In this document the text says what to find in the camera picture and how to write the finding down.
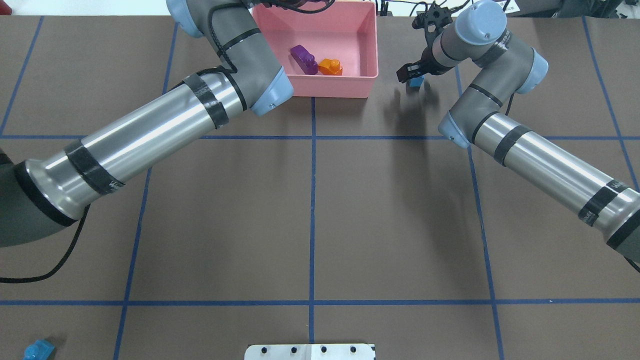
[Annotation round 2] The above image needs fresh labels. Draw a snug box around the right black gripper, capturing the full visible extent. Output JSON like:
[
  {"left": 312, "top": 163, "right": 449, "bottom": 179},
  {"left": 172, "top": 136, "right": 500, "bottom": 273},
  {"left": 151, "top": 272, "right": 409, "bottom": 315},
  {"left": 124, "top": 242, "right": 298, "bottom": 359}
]
[{"left": 397, "top": 47, "right": 448, "bottom": 84}]

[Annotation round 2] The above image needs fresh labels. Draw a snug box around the small blue block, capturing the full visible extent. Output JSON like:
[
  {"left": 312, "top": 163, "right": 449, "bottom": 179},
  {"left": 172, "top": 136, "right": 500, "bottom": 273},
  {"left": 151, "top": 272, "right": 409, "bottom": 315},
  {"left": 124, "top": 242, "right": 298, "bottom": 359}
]
[{"left": 407, "top": 75, "right": 425, "bottom": 90}]

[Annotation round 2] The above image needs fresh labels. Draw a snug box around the orange block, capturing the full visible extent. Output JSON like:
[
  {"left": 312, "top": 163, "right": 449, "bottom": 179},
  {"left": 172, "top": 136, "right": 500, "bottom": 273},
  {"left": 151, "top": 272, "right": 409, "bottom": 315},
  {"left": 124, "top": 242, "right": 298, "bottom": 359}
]
[{"left": 317, "top": 58, "right": 343, "bottom": 76}]

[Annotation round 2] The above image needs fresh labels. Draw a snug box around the purple block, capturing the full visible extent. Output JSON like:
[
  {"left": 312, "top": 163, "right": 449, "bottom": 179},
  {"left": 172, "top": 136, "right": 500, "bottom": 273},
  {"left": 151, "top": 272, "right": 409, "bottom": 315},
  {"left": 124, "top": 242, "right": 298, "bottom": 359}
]
[{"left": 289, "top": 44, "right": 319, "bottom": 75}]

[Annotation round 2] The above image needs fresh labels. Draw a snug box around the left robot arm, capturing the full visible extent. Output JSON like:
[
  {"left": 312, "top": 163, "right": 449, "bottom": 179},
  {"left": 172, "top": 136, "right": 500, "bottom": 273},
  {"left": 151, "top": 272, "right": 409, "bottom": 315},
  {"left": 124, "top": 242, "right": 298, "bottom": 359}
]
[{"left": 0, "top": 0, "right": 294, "bottom": 248}]

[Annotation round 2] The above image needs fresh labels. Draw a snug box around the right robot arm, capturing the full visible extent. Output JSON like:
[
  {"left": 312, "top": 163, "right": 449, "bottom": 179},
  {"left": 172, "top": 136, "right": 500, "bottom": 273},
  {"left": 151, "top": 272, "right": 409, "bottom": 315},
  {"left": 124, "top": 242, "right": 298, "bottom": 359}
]
[{"left": 397, "top": 0, "right": 639, "bottom": 271}]

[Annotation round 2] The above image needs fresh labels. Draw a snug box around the pink plastic box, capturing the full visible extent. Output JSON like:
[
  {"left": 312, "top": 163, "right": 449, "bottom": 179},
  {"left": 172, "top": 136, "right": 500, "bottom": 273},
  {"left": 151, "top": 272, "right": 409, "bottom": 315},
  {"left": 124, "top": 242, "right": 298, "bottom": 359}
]
[{"left": 253, "top": 0, "right": 378, "bottom": 99}]

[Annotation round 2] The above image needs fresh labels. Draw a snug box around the brown paper table mat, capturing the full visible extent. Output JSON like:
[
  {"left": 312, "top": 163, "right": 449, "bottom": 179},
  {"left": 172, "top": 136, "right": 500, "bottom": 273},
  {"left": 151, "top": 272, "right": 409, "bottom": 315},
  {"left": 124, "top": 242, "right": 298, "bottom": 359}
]
[{"left": 1, "top": 16, "right": 639, "bottom": 360}]

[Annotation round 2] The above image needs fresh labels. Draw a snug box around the long blue block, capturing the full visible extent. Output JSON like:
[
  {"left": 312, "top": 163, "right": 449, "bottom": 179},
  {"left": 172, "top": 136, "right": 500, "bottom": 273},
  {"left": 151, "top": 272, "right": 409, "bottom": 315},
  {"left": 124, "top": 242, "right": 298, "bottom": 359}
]
[{"left": 22, "top": 339, "right": 56, "bottom": 360}]

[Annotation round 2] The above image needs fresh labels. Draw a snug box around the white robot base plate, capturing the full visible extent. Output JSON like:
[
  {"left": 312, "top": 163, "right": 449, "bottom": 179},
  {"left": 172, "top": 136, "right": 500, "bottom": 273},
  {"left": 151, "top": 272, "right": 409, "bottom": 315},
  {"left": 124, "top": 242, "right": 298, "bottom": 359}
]
[{"left": 243, "top": 342, "right": 377, "bottom": 360}]

